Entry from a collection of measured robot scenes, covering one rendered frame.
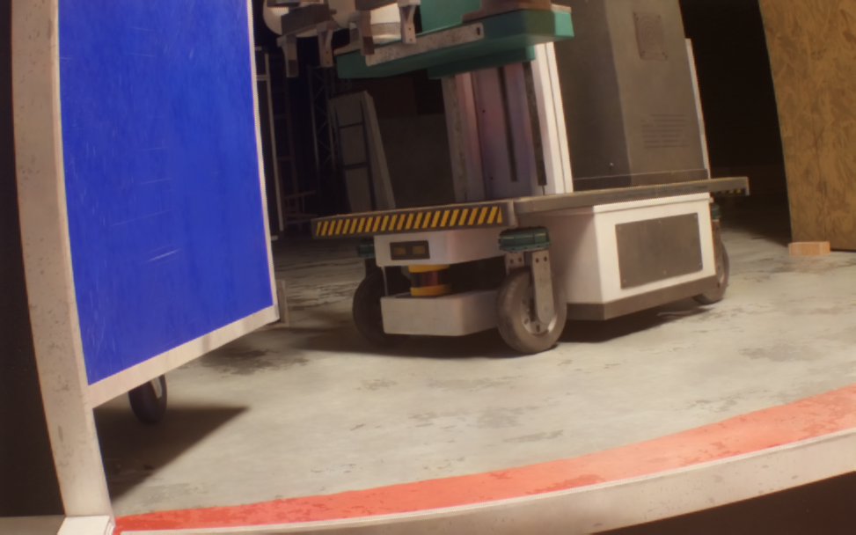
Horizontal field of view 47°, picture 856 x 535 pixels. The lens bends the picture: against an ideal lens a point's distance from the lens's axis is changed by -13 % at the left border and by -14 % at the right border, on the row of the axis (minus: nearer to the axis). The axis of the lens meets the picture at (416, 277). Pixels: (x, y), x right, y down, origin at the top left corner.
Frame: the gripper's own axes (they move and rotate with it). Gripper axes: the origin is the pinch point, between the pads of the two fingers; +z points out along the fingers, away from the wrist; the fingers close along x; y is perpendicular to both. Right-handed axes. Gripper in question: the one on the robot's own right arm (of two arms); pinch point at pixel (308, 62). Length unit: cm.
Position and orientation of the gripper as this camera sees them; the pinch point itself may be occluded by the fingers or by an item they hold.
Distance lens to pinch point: 250.9
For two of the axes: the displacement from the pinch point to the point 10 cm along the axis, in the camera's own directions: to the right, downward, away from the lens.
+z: 1.1, 9.9, 0.7
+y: 7.6, -1.3, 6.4
